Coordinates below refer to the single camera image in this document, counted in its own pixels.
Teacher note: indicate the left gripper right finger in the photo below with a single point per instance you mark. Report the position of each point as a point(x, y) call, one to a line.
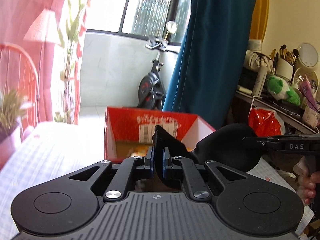
point(181, 173)

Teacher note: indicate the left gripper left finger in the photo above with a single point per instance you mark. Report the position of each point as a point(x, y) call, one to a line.
point(128, 172)

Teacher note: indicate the black soft cloth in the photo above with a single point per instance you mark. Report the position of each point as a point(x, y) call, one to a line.
point(234, 145)

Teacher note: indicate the person's right hand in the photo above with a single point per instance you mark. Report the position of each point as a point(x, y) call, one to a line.
point(307, 181)

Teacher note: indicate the orange patterned cloth in box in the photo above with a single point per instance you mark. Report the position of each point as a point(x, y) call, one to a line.
point(140, 150)

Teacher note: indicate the red plastic bag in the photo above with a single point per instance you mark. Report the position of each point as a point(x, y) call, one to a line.
point(265, 122)

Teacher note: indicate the red strawberry cardboard box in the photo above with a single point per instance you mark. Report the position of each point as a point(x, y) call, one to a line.
point(127, 128)

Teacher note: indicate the green plush toy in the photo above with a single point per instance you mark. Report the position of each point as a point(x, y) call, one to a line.
point(281, 90)

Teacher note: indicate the white brush holder cup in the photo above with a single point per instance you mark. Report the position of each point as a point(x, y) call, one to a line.
point(284, 69)

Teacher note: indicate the plaid strawberry bedsheet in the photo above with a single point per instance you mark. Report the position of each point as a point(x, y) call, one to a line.
point(52, 188)

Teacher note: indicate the white bottle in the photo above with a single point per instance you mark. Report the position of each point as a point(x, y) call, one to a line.
point(260, 80)

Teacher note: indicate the round white mirror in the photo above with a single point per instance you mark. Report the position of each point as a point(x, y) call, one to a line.
point(308, 57)

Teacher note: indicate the beige cloth bundle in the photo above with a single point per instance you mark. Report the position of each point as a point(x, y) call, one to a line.
point(254, 60)

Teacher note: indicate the black exercise bike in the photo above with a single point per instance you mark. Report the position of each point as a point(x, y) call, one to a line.
point(151, 91)

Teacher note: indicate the teal curtain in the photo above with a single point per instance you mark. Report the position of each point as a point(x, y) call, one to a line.
point(211, 57)

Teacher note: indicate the pink printed backdrop curtain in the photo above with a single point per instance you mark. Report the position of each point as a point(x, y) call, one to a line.
point(41, 54)

